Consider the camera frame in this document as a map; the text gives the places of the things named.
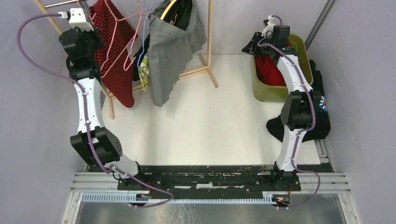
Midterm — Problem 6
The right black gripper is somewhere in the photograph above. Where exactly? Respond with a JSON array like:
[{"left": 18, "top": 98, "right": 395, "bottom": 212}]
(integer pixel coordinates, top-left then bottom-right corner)
[{"left": 241, "top": 31, "right": 275, "bottom": 57}]

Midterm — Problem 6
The wooden clothes rack frame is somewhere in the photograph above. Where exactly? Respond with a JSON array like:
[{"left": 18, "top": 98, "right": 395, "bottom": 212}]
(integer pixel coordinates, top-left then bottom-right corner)
[{"left": 34, "top": 0, "right": 219, "bottom": 119}]

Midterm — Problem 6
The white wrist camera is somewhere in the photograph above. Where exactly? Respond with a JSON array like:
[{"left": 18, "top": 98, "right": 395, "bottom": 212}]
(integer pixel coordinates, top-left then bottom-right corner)
[
  {"left": 261, "top": 15, "right": 276, "bottom": 38},
  {"left": 58, "top": 8, "right": 94, "bottom": 31}
]

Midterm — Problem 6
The yellow lemon print garment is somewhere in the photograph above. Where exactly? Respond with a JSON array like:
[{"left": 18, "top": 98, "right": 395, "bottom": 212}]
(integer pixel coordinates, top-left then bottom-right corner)
[{"left": 138, "top": 54, "right": 150, "bottom": 91}]

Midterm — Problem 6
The pink wire hanger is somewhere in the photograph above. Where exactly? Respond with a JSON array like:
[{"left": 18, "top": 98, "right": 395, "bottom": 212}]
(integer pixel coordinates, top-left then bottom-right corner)
[
  {"left": 123, "top": 0, "right": 150, "bottom": 71},
  {"left": 100, "top": 0, "right": 148, "bottom": 78}
]

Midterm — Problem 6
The black garment with flower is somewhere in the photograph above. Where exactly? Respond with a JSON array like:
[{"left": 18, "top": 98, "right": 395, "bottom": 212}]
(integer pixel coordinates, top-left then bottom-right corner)
[{"left": 266, "top": 59, "right": 332, "bottom": 143}]

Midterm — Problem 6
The aluminium corner profile right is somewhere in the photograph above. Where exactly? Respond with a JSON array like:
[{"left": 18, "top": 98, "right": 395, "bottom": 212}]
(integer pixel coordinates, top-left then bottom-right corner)
[{"left": 304, "top": 0, "right": 337, "bottom": 50}]

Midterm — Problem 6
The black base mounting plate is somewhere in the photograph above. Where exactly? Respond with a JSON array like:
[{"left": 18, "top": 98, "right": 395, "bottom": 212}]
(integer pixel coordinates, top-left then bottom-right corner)
[{"left": 87, "top": 164, "right": 335, "bottom": 200}]

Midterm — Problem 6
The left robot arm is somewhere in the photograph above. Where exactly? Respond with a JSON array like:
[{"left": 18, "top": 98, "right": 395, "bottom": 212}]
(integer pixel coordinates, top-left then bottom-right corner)
[{"left": 59, "top": 28, "right": 147, "bottom": 190}]

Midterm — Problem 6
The chrome clothes rail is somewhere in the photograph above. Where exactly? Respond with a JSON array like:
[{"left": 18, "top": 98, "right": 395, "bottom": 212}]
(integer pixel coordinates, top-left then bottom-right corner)
[{"left": 44, "top": 0, "right": 88, "bottom": 9}]

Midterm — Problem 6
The red polka dot skirt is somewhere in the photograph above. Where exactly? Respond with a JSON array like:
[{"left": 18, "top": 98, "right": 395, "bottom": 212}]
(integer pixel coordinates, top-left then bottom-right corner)
[{"left": 90, "top": 0, "right": 135, "bottom": 108}]

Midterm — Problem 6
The plain red skirt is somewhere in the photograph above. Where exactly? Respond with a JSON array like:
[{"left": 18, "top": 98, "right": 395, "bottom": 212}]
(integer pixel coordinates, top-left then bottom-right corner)
[{"left": 255, "top": 54, "right": 286, "bottom": 87}]

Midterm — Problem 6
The grey pleated skirt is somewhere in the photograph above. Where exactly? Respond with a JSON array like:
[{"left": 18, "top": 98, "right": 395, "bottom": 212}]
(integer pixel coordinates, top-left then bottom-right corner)
[{"left": 132, "top": 0, "right": 207, "bottom": 107}]

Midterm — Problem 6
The yellow hanger with metal hook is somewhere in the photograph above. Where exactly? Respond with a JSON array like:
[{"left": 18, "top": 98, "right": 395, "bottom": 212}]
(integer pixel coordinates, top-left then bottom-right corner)
[{"left": 160, "top": 0, "right": 177, "bottom": 20}]

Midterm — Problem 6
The green plastic laundry basket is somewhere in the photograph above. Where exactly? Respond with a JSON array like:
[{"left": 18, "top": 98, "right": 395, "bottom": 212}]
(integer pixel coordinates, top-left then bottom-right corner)
[{"left": 252, "top": 34, "right": 313, "bottom": 102}]

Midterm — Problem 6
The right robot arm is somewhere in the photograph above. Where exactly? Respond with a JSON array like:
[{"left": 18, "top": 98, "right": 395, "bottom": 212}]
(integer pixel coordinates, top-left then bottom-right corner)
[{"left": 242, "top": 25, "right": 321, "bottom": 190}]

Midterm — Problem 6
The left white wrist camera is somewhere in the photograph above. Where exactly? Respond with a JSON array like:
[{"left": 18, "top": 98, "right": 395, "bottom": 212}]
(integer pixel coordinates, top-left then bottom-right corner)
[{"left": 58, "top": 8, "right": 94, "bottom": 31}]

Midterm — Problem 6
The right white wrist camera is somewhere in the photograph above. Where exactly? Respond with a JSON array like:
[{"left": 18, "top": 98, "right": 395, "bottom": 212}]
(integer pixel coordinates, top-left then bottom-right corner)
[{"left": 261, "top": 15, "right": 276, "bottom": 38}]

